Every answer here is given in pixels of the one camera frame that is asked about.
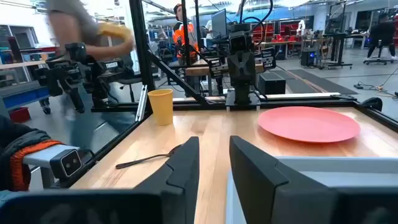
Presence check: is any wooden workbench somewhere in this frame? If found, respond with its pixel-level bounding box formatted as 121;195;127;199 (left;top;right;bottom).
185;58;265;77

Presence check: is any yellow plastic cup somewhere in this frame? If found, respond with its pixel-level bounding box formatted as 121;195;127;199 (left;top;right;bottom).
147;88;174;126

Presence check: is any yellow item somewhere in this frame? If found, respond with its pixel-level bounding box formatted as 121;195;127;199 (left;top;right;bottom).
98;22;134;42

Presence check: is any dark metal spoon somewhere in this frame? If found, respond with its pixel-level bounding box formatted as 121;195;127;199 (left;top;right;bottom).
115;143;184;170

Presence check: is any black floor mat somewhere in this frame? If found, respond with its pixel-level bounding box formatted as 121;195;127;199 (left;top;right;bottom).
270;68;358;95

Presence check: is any black box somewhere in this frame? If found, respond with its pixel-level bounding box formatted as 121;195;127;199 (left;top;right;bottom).
258;72;286;95

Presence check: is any pink round plate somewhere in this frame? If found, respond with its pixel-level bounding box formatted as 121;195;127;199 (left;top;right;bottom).
257;106;361;144

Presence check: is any black standing desk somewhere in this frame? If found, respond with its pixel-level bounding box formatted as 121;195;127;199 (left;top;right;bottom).
323;30;355;70

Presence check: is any computer monitor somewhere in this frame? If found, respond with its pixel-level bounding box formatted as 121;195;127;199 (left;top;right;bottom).
211;8;228;40

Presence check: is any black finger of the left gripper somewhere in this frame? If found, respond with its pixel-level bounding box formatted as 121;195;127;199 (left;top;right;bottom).
242;51;256;85
228;52;243;85

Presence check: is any person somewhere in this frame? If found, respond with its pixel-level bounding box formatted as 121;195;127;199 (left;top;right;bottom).
366;12;398;62
172;2;200;67
45;0;139;150

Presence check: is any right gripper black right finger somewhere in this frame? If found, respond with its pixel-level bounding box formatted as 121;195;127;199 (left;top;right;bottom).
229;136;290;224

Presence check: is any blue bin cart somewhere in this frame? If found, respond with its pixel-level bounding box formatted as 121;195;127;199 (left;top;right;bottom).
0;80;52;115

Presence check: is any grey plastic tray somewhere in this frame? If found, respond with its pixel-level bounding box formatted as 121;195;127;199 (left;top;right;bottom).
225;156;398;224

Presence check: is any black table-level camera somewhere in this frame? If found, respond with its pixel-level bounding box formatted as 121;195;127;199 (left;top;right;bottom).
49;148;83;180

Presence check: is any dark jacket with orange lining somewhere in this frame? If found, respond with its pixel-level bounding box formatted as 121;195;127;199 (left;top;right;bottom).
0;114;65;192

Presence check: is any red storage bin shelf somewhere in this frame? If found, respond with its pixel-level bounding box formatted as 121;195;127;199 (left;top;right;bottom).
251;20;301;44

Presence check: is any black computer tower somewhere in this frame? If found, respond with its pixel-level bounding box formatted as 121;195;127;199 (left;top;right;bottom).
300;49;317;67

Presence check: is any black aluminium table frame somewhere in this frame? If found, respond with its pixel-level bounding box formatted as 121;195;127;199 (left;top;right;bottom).
51;0;398;189

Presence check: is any red plastic bin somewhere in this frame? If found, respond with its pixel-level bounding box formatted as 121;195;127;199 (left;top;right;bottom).
8;107;31;123

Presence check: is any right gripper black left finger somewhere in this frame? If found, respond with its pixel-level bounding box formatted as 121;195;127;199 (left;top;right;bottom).
133;136;200;224

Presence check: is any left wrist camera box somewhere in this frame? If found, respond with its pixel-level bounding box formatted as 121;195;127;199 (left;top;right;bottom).
229;30;253;53

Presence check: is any silver aluminium bar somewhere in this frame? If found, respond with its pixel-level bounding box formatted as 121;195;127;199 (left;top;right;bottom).
23;144;80;189
136;84;149;122

